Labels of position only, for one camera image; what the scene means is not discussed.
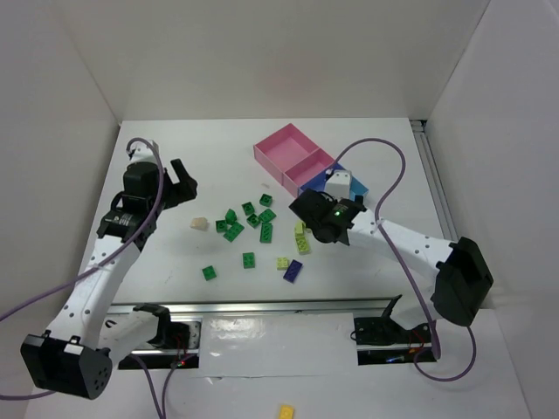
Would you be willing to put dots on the dark blue lego brick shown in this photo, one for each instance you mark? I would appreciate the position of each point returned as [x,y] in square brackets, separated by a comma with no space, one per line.
[292,271]

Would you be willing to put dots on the aluminium rail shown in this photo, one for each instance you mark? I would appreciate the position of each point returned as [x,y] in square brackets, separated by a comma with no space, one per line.
[434,180]
[279,306]

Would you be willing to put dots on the long yellow-green lego brick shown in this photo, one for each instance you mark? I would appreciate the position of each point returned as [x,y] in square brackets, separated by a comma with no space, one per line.
[302,244]

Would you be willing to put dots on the beige lego brick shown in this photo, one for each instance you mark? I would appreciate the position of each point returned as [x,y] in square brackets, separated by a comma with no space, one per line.
[199,223]

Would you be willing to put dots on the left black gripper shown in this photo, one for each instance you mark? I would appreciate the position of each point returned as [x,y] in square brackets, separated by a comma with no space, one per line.
[178,188]

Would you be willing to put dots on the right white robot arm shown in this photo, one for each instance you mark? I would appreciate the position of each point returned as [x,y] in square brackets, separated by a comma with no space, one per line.
[457,272]

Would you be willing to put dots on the aluminium rail front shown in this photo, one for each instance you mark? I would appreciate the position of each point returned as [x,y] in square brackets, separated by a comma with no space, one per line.
[279,306]

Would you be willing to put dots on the small yellow-green lego brick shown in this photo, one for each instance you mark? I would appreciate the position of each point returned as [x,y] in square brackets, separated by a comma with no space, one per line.
[282,263]

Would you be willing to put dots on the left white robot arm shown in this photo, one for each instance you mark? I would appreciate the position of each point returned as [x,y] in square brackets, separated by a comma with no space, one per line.
[77,352]

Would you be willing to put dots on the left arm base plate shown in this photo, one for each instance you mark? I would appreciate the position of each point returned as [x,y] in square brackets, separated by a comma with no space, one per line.
[181,345]

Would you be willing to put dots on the green lego brick top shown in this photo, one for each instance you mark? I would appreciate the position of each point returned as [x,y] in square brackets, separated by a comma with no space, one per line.
[266,200]

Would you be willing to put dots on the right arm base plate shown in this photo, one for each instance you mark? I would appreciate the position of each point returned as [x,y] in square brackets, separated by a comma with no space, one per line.
[381,341]

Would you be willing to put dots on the green sloped lego brick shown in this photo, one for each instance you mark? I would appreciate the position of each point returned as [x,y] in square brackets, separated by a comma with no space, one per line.
[230,217]

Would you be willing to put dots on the pink and blue sorting tray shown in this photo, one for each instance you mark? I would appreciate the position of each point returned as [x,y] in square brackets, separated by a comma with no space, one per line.
[297,163]

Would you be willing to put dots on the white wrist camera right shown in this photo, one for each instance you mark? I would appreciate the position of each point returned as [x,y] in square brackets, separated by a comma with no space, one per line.
[338,185]

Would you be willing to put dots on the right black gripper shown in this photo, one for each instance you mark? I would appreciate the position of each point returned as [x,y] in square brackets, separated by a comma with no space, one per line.
[307,209]

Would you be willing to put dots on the aluminium rail right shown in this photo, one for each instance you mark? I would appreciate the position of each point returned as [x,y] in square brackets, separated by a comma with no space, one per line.
[434,180]

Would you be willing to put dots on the yellow lego brick foreground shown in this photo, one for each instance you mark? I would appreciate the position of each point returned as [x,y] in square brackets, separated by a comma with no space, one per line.
[286,412]

